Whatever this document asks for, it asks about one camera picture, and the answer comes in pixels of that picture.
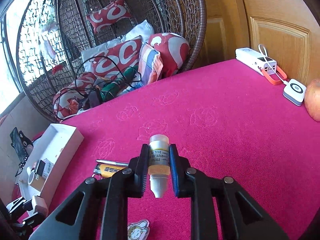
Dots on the silver pen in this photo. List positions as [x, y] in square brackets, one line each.
[110, 162]

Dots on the plaid cushion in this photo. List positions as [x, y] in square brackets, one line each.
[150, 62]

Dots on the wicker hanging egg chair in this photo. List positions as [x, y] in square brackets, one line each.
[195, 30]

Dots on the black power adapter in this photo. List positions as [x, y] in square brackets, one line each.
[94, 98]

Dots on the pink tablecloth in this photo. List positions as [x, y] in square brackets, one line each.
[225, 130]

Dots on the white dreamcatcher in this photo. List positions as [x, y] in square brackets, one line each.
[47, 47]

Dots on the white box tray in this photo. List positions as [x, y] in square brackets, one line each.
[67, 135]

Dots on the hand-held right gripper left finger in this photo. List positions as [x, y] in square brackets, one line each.
[140, 160]

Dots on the yellow lighter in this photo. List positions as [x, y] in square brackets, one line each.
[110, 171]

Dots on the small black device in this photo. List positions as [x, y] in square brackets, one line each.
[40, 167]

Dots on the red patterned seat cushion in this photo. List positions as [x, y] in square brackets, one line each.
[65, 100]

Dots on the red apple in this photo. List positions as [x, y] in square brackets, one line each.
[313, 100]

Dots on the round red patterned cushion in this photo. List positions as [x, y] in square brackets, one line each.
[172, 50]

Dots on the small dropper bottle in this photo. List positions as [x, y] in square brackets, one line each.
[158, 160]

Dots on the small white cardboard box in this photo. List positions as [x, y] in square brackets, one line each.
[48, 166]

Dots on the window with black frame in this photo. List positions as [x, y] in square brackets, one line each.
[10, 55]

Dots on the white power bank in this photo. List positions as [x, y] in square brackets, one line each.
[247, 55]

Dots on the cartoon sticker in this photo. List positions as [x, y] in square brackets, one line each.
[137, 232]

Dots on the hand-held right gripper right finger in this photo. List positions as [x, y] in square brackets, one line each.
[175, 170]

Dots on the green folded umbrella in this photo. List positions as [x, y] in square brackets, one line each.
[112, 87]

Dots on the small red patterned pillow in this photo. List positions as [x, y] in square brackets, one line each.
[107, 15]

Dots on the phone on cat stand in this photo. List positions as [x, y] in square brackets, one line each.
[18, 142]

